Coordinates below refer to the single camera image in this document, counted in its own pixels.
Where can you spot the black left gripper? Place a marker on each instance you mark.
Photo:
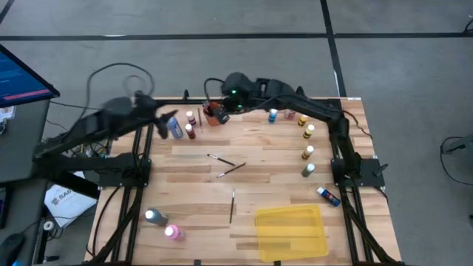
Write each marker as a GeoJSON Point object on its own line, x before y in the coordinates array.
{"type": "Point", "coordinates": [148, 107]}

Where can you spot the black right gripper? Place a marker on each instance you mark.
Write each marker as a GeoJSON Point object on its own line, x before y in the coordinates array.
{"type": "Point", "coordinates": [236, 101]}

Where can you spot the large blue paint bottle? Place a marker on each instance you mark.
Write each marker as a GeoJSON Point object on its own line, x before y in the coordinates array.
{"type": "Point", "coordinates": [176, 129]}

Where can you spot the clear plastic jars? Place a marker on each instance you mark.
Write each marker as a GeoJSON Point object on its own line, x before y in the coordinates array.
{"type": "Point", "coordinates": [191, 118]}

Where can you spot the small red paint bottle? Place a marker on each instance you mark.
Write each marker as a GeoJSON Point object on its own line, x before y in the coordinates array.
{"type": "Point", "coordinates": [190, 132]}

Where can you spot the small cyan paint bottle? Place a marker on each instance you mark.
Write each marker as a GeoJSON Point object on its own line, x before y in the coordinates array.
{"type": "Point", "coordinates": [272, 116]}

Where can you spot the small yellow paint bottle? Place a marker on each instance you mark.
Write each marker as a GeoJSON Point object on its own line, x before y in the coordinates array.
{"type": "Point", "coordinates": [309, 132]}
{"type": "Point", "coordinates": [303, 120]}

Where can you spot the large dark teal paint bottle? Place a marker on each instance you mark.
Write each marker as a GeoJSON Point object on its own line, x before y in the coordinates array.
{"type": "Point", "coordinates": [157, 218]}

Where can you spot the small green paint bottle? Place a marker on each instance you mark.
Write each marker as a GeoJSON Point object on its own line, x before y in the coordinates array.
{"type": "Point", "coordinates": [307, 170]}

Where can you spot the small dark blue paint bottle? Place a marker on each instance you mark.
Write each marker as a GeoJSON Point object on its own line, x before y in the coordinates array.
{"type": "Point", "coordinates": [329, 197]}

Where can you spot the yellow translucent plastic bin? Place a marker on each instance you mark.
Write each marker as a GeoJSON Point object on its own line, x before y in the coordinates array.
{"type": "Point", "coordinates": [292, 232]}

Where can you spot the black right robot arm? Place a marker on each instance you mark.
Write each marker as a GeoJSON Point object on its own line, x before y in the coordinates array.
{"type": "Point", "coordinates": [314, 107]}

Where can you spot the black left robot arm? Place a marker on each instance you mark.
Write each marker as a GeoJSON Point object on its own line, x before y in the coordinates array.
{"type": "Point", "coordinates": [92, 164]}

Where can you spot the large red paint bottle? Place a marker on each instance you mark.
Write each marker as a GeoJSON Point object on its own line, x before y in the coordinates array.
{"type": "Point", "coordinates": [289, 115]}

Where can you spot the small orange paint bottle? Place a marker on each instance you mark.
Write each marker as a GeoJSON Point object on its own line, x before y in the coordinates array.
{"type": "Point", "coordinates": [307, 152]}

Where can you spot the large pink paint bottle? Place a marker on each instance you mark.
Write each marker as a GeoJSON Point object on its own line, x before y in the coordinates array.
{"type": "Point", "coordinates": [175, 233]}

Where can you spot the orange-red plastic cup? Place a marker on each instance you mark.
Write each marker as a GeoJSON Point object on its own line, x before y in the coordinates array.
{"type": "Point", "coordinates": [212, 120]}

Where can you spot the black table clamp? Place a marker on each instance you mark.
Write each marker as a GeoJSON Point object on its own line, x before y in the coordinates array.
{"type": "Point", "coordinates": [301, 92]}
{"type": "Point", "coordinates": [186, 95]}

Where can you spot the white paper booklet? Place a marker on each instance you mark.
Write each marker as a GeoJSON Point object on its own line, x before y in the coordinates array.
{"type": "Point", "coordinates": [70, 203]}

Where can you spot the grey desk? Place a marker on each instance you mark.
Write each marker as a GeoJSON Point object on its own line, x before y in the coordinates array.
{"type": "Point", "coordinates": [18, 140]}

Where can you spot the computer monitor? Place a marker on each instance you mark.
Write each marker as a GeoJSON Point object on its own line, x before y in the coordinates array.
{"type": "Point", "coordinates": [18, 81]}

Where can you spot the white tape roll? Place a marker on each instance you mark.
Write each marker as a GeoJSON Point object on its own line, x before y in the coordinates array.
{"type": "Point", "coordinates": [48, 225]}

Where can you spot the black computer mouse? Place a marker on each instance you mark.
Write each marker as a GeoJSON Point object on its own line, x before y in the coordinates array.
{"type": "Point", "coordinates": [11, 249]}

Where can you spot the grey chair leg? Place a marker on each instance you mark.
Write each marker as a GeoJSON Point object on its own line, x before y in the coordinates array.
{"type": "Point", "coordinates": [462, 144]}

